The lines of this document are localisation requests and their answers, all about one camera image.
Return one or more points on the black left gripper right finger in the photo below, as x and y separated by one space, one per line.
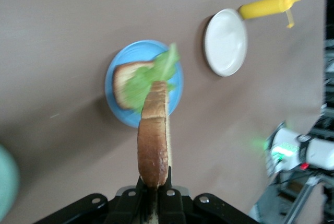
171 208

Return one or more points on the light green round plate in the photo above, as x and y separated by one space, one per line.
6 179

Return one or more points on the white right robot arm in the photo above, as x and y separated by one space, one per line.
308 153

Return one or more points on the yellow mustard squeeze bottle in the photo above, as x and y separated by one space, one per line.
266 8

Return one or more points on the beige round plate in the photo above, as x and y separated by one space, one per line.
225 42

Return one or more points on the green lettuce leaf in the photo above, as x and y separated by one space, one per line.
146 83

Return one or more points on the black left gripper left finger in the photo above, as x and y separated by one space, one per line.
130 208

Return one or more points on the blue round plate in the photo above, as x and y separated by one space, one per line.
114 77

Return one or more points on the brown bread slice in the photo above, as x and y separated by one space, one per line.
121 77
154 143

